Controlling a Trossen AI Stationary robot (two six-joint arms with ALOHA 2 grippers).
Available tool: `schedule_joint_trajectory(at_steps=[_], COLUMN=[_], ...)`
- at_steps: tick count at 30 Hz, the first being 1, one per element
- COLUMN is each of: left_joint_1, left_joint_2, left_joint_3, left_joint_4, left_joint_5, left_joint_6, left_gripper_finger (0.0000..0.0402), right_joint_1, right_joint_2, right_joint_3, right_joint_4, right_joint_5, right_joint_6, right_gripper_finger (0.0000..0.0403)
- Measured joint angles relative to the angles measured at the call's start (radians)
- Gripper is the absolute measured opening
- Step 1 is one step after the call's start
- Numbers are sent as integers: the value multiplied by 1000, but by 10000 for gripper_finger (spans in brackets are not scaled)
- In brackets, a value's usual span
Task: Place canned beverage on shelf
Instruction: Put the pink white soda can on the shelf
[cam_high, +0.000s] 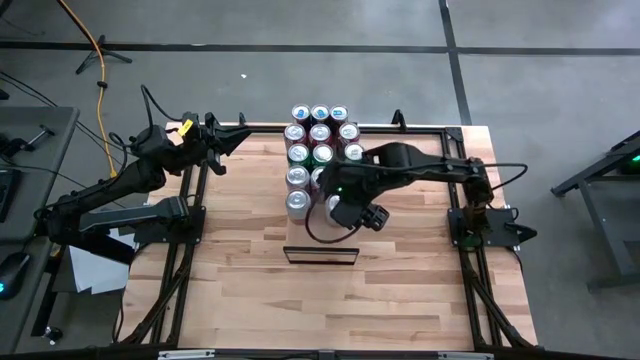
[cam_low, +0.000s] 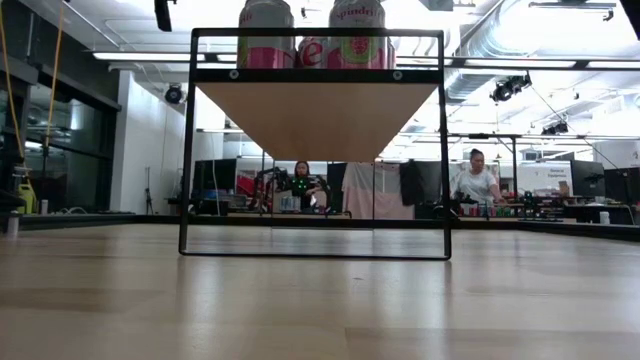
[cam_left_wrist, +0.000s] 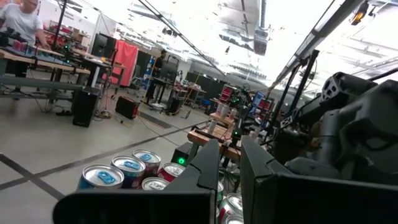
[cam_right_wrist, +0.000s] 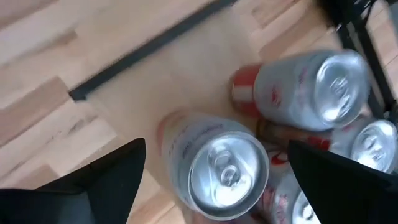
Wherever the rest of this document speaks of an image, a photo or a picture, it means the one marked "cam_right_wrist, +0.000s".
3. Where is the black aluminium rig frame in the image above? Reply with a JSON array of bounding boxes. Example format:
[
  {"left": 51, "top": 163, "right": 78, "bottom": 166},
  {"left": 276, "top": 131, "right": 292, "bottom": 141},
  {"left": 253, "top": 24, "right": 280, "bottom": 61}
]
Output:
[{"left": 317, "top": 0, "right": 398, "bottom": 122}]

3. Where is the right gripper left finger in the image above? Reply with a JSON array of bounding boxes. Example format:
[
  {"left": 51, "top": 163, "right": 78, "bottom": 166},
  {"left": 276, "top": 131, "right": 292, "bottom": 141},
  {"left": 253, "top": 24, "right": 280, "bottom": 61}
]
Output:
[{"left": 0, "top": 138, "right": 147, "bottom": 224}]

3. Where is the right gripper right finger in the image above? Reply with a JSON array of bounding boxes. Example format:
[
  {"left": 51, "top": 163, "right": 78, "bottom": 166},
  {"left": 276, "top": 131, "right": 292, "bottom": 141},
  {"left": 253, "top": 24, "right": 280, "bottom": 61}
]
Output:
[{"left": 287, "top": 139, "right": 398, "bottom": 224}]

